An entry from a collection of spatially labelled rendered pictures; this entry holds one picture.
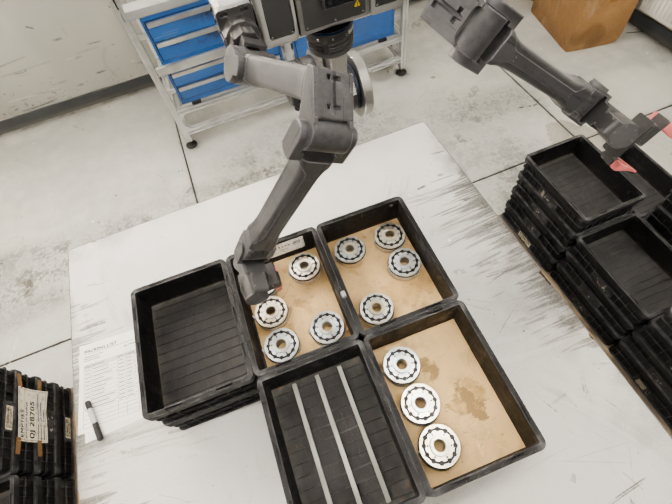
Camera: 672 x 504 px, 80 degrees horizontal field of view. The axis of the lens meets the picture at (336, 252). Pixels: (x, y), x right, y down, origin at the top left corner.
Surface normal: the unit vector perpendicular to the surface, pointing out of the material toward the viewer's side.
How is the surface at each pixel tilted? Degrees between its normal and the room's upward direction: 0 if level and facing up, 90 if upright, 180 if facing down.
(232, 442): 0
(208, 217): 0
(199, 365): 0
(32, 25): 90
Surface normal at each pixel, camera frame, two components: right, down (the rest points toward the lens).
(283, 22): 0.37, 0.78
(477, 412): -0.10, -0.51
